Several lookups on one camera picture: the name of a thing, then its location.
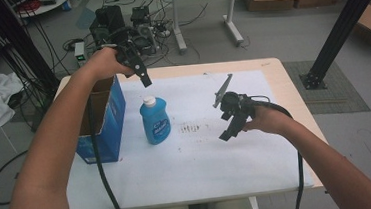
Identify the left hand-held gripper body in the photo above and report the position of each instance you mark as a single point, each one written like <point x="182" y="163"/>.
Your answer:
<point x="129" y="53"/>

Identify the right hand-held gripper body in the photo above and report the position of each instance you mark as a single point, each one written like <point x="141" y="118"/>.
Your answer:
<point x="237" y="103"/>

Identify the blue cardboard box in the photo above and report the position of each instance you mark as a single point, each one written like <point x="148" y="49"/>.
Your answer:
<point x="116" y="106"/>

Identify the blue bottle with white cap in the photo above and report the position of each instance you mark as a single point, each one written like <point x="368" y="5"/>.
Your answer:
<point x="155" y="123"/>

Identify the person's left hand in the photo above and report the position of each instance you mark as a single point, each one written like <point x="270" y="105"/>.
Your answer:
<point x="105" y="64"/>

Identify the person's right hand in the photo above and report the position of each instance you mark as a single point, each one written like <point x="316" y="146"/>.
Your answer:
<point x="270" y="119"/>

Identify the black equipment pile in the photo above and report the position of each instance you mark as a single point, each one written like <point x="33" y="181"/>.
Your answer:
<point x="110" y="20"/>

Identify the small grey power supply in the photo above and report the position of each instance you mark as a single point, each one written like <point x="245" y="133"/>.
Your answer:
<point x="79" y="52"/>

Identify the white table mat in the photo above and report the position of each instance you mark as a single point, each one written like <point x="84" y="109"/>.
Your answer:
<point x="198" y="163"/>

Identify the white desk with metal legs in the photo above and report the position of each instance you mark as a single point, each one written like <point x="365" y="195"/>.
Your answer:
<point x="178" y="25"/>

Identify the round white table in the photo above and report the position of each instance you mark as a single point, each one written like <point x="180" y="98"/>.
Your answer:
<point x="48" y="6"/>

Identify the grey floor mat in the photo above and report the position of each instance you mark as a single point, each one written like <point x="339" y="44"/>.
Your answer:
<point x="340" y="95"/>

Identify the black metal frame post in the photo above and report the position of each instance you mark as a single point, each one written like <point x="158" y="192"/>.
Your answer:
<point x="341" y="25"/>
<point x="24" y="40"/>

